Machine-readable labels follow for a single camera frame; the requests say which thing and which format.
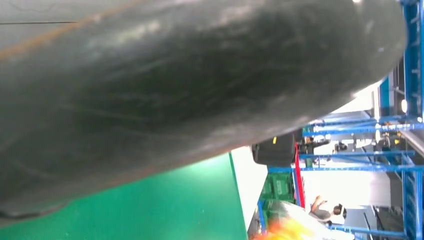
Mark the red post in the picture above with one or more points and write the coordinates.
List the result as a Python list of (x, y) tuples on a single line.
[(299, 179)]

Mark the person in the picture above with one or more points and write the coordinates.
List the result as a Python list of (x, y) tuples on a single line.
[(319, 213)]

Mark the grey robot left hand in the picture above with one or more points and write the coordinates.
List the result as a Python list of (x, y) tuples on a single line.
[(165, 82)]

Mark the blue metal shelf rack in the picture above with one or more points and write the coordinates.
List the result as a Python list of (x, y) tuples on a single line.
[(348, 169)]

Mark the green table mat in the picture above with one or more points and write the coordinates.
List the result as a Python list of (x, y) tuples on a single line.
[(165, 205)]

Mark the white table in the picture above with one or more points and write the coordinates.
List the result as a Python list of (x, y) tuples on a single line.
[(248, 179)]

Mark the orange bottle with clear cap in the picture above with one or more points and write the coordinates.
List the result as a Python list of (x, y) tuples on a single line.
[(288, 232)]

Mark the green plastic crate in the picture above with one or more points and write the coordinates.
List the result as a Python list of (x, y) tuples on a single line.
[(278, 187)]

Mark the black bag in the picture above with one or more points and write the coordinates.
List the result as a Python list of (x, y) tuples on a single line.
[(275, 152)]

